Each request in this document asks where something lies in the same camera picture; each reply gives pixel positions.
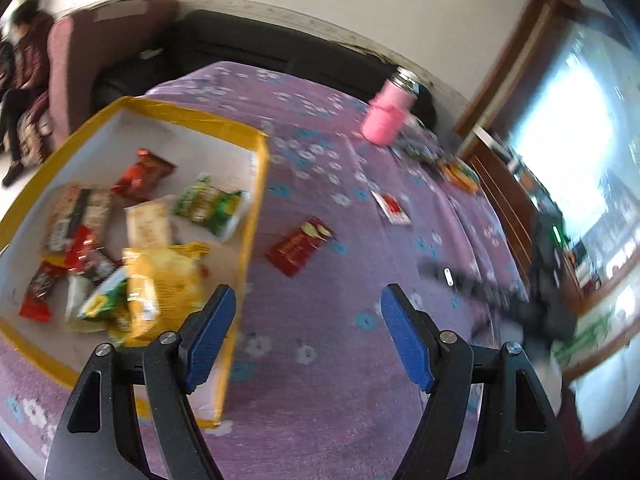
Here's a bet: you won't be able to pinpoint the silver white snack packet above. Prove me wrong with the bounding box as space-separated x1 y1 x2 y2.
64 273 94 323

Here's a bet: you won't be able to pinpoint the red black candy packet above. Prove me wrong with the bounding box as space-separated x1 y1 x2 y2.
18 260 66 323

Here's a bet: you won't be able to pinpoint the green gold snack packet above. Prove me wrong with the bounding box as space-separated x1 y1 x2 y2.
171 174 250 243

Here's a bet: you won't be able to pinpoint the red chips packet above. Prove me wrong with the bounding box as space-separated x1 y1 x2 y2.
266 217 334 278

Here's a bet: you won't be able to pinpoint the silver green snack packet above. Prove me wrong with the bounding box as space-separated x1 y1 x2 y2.
74 266 131 334

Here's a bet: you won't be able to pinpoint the large yellow snack bag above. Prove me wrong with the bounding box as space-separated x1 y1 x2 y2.
122 242 209 347

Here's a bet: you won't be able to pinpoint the orange snack boxes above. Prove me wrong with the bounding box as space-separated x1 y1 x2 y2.
437 158 480 195

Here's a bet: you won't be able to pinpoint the red white flat packet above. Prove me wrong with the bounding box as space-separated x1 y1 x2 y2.
371 191 411 226

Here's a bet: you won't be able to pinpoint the purple floral tablecloth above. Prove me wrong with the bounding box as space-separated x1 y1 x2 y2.
1 62 522 479

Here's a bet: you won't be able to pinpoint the beige biscuit packet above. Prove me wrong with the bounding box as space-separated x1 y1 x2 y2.
125 200 172 248

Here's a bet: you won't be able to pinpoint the yellow rimmed white box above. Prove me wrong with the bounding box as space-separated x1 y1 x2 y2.
0 95 271 430

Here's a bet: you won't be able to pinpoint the brown striped snack bar packet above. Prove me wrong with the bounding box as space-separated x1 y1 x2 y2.
44 182 113 254

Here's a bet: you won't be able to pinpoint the pink knitted sleeve bottle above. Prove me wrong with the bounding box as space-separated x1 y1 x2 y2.
360 67 420 146

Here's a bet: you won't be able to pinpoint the brown red snack bag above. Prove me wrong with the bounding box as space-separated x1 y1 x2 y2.
111 148 176 203

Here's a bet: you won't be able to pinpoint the maroon armchair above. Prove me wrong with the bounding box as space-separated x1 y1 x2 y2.
18 0 179 165

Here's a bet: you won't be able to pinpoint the black sofa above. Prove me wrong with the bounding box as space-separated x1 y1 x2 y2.
92 8 440 129

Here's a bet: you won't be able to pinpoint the person in dark red coat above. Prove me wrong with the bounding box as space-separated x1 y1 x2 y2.
1 0 54 188

